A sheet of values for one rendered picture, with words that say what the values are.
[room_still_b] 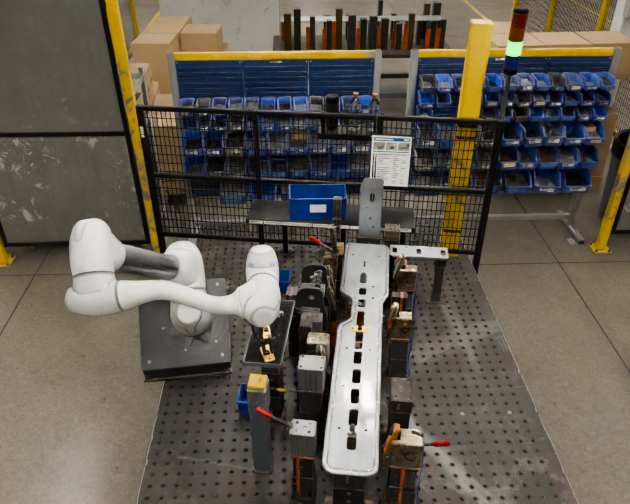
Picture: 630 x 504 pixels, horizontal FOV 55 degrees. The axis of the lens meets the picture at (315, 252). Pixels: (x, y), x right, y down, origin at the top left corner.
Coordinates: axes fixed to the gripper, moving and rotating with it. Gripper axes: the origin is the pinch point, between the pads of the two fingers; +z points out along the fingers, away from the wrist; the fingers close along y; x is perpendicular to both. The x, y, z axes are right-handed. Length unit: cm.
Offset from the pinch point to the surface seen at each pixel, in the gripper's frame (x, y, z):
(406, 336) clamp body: 14, 64, 26
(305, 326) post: 17.0, 19.7, 10.7
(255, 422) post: -13.9, -9.1, 22.4
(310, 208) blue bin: 105, 51, 10
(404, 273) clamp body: 46, 77, 18
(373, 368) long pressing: -4.4, 40.5, 20.4
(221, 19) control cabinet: 708, 119, 52
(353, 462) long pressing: -42.3, 17.2, 20.3
